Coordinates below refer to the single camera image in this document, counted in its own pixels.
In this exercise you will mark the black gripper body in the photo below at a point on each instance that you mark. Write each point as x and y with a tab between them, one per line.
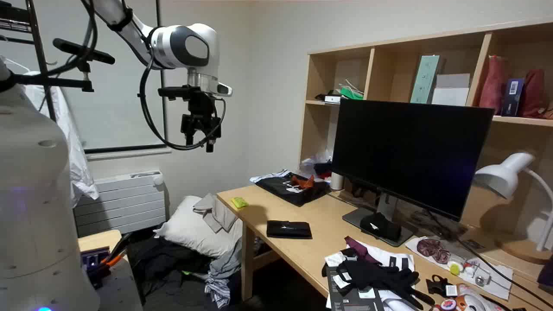
202	108

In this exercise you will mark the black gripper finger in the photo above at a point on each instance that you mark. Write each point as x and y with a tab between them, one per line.
188	130
209	141

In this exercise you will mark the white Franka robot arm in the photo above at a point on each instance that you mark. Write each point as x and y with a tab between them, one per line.
34	201

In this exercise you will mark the grey monitor stand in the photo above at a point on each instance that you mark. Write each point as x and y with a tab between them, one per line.
352	219

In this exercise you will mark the black computer monitor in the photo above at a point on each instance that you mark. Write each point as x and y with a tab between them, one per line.
408	153

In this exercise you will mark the dark purple object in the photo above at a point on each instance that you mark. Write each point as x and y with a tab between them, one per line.
546	276

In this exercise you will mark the yellow-green snack packet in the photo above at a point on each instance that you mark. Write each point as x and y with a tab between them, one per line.
238	203

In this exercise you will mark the grey folded cloth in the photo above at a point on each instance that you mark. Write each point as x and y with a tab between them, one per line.
216	213

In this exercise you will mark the window with white blind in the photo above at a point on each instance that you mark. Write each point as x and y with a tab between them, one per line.
114	115

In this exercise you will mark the black plastic bag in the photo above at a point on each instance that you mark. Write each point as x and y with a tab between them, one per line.
278	189

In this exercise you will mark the white pillow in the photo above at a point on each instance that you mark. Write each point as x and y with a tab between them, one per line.
183	231

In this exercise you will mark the white radiator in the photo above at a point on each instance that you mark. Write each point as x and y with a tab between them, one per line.
126	201

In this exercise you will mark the orange item in bag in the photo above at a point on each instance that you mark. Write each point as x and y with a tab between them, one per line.
302	182

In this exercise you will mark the clear plastic bag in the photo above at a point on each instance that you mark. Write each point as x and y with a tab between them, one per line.
311	167

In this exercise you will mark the white hanging garment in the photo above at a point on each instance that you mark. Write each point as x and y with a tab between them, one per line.
74	156

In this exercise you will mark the dark red item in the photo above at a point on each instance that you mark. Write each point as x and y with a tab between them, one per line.
323	170

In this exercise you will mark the dark clothes pile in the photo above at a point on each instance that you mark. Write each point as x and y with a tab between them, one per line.
161	260

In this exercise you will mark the small white shelf box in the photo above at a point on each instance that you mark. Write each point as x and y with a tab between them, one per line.
332	99

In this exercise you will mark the white cylindrical cup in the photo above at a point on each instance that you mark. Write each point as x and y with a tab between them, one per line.
335	182

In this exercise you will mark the blue-grey hanging cloth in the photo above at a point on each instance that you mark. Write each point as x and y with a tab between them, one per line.
221	277

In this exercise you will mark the light wood desk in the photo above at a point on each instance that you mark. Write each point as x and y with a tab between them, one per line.
321	225

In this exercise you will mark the green plastic item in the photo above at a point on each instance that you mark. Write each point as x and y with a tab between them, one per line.
349	92

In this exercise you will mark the black device with purple light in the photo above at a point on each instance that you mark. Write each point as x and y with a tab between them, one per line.
95	262

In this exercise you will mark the black metal rack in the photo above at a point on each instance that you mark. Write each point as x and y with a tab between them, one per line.
40	58

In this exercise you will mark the light wood shelf unit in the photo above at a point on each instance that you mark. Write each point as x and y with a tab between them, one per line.
368	72

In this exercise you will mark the purple flat item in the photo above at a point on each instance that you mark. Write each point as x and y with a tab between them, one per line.
361	251

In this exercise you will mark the bulky black pouch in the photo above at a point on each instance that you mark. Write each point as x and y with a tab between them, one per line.
380	227

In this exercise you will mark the white papers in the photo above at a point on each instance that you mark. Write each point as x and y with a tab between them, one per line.
385	253

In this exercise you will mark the black card with labels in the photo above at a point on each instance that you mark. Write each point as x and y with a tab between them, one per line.
347	298

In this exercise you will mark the teal book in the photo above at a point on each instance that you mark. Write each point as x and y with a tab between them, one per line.
425	80

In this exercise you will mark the black clip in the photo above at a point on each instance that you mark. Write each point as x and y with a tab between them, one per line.
439	286

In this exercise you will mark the small yellow ball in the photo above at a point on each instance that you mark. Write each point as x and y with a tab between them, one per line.
454	269

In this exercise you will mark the red white round item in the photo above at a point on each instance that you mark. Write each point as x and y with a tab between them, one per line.
444	305

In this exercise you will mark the tall red bag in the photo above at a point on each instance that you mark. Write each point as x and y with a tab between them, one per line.
492	84

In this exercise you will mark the white desk lamp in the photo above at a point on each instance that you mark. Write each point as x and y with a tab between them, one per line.
501	175

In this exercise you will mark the purple box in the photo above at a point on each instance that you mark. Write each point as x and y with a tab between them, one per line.
511	98

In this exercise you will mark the white sticker sheet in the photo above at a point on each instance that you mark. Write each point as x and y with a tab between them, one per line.
494	277

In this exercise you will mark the short red bag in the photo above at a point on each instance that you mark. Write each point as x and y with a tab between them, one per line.
534	94

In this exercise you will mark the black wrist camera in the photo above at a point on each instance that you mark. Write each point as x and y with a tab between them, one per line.
174	92

